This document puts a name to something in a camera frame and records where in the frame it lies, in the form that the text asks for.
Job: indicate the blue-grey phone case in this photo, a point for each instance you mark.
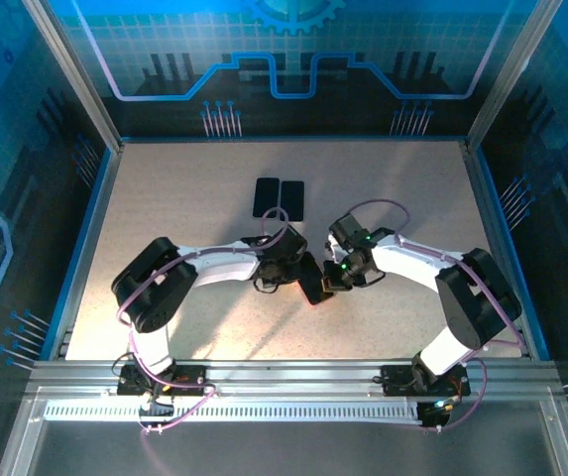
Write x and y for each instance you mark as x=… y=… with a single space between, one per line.
x=256 y=198
x=281 y=203

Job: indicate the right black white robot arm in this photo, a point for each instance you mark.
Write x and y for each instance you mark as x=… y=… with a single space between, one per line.
x=472 y=307

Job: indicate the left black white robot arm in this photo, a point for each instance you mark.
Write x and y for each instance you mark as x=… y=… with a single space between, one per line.
x=154 y=287

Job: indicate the black controller board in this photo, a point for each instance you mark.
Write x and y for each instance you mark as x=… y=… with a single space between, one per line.
x=434 y=414

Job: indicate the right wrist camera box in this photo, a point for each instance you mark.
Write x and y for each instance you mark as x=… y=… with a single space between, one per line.
x=330 y=248

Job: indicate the aluminium cross rail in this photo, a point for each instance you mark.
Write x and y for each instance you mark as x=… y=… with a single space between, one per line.
x=288 y=377

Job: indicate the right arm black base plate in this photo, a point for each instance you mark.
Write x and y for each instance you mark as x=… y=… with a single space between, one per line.
x=397 y=382

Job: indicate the aluminium side rail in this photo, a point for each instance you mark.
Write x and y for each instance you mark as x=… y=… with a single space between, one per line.
x=95 y=218
x=494 y=218

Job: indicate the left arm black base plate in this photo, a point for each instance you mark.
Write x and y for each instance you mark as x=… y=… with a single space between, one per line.
x=192 y=386

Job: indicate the aluminium frame post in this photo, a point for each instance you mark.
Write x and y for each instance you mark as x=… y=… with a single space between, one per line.
x=73 y=74
x=511 y=69

